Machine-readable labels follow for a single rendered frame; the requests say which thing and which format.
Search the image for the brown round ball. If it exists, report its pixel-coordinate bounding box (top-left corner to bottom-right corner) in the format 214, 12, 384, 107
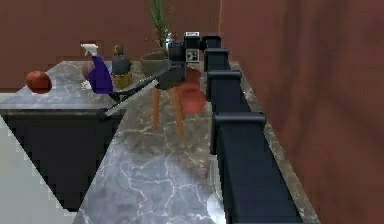
81, 61, 94, 80

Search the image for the red apple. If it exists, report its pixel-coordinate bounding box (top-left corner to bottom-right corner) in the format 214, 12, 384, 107
25, 70, 53, 95

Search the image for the grey and gold grinder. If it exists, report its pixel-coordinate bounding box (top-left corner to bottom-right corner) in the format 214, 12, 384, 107
110, 44, 133, 90

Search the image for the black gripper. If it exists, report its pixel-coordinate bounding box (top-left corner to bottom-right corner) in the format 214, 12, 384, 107
96, 41, 187, 121

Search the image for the green house plant in pot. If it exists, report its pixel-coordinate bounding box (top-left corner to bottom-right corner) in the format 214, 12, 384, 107
139, 0, 186, 140

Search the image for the purple spray bottle white head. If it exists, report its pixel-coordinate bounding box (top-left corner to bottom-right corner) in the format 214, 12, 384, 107
80, 43, 115, 95

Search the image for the marble-topped black counter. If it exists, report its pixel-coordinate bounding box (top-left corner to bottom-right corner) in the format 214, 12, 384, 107
0, 59, 322, 224

